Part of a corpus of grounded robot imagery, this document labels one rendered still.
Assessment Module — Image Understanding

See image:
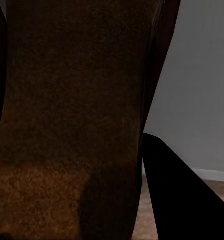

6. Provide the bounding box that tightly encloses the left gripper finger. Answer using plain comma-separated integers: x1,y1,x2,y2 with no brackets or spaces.
142,132,224,240

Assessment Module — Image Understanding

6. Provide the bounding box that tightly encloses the sandal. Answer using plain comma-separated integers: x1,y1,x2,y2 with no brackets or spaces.
0,0,181,240

